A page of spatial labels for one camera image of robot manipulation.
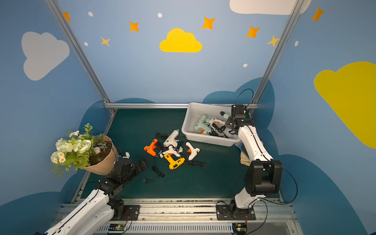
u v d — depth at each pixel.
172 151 0.96
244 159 0.94
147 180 0.84
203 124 1.08
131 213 0.75
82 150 0.64
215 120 1.10
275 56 0.87
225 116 0.93
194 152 0.96
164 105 1.12
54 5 0.69
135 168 0.68
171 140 1.01
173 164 0.90
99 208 0.54
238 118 0.63
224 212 0.75
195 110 1.11
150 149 0.97
